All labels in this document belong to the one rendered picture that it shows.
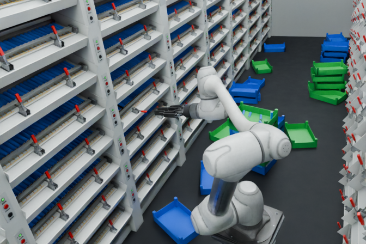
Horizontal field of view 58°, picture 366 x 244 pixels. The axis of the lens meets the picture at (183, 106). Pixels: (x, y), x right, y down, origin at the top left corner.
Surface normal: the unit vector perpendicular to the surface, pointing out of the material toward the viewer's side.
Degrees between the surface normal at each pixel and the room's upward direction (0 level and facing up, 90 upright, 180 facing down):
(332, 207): 0
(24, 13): 112
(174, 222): 0
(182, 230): 0
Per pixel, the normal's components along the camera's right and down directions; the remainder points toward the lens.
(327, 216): -0.11, -0.88
